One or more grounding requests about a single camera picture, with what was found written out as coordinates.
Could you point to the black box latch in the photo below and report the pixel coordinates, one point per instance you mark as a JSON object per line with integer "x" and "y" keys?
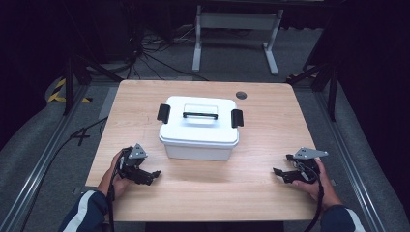
{"x": 163, "y": 113}
{"x": 237, "y": 118}

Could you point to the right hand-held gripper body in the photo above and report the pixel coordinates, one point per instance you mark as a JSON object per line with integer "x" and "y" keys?
{"x": 307, "y": 167}

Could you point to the white box lid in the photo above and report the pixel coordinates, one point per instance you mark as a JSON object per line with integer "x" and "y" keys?
{"x": 199, "y": 129}

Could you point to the aluminium floor rail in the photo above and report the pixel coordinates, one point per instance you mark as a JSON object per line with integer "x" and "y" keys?
{"x": 42, "y": 164}
{"x": 351, "y": 161}

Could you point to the yellow black floor tape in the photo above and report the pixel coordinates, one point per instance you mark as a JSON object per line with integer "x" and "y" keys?
{"x": 59, "y": 93}

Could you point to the black metal stand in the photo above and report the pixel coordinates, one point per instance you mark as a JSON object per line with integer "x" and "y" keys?
{"x": 77, "y": 72}
{"x": 325, "y": 79}

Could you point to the white plastic storage box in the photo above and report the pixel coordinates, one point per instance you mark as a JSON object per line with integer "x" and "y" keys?
{"x": 198, "y": 151}

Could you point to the person's left hand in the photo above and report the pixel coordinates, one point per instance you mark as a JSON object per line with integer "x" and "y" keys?
{"x": 112, "y": 183}

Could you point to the person's right hand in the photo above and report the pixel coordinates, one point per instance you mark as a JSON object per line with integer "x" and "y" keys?
{"x": 324, "y": 190}

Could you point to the white metal table frame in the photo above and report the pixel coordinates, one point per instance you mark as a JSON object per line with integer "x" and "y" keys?
{"x": 237, "y": 21}

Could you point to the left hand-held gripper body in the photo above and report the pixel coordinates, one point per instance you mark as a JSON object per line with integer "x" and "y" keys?
{"x": 130, "y": 162}

